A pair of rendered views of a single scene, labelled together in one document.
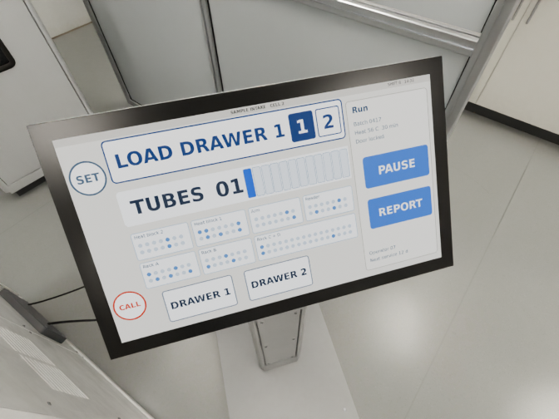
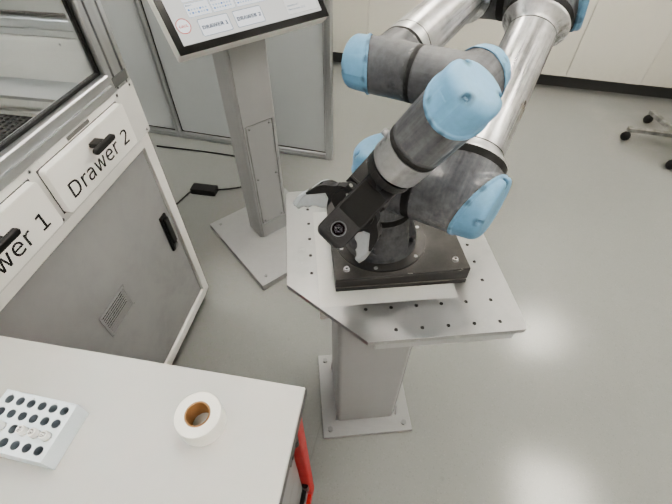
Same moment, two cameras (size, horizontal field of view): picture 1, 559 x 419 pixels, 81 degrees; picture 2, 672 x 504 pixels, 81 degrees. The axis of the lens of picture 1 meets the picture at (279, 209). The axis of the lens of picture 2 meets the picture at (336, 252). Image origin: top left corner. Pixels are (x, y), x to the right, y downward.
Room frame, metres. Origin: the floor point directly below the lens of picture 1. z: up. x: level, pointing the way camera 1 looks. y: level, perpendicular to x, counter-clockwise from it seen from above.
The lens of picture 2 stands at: (-1.10, 0.31, 1.41)
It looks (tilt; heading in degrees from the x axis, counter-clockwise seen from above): 48 degrees down; 335
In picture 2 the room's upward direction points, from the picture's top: straight up
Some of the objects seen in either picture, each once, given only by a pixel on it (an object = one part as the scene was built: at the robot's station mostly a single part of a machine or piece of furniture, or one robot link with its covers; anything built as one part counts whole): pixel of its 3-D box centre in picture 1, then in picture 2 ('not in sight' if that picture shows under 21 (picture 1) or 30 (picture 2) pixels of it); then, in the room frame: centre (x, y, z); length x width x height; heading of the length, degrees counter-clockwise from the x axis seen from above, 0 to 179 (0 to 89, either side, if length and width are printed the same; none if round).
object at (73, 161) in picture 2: not in sight; (94, 154); (-0.14, 0.49, 0.87); 0.29 x 0.02 x 0.11; 146
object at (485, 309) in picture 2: not in sight; (386, 266); (-0.61, -0.04, 0.70); 0.45 x 0.44 x 0.12; 71
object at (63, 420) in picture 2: not in sight; (30, 428); (-0.71, 0.65, 0.78); 0.12 x 0.08 x 0.04; 54
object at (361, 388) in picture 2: not in sight; (368, 338); (-0.60, -0.02, 0.38); 0.30 x 0.30 x 0.76; 71
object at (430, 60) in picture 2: not in sight; (459, 82); (-0.70, -0.05, 1.17); 0.11 x 0.11 x 0.08; 33
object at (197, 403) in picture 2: not in sight; (200, 418); (-0.81, 0.41, 0.78); 0.07 x 0.07 x 0.04
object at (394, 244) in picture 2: not in sight; (381, 221); (-0.60, -0.02, 0.85); 0.15 x 0.15 x 0.10
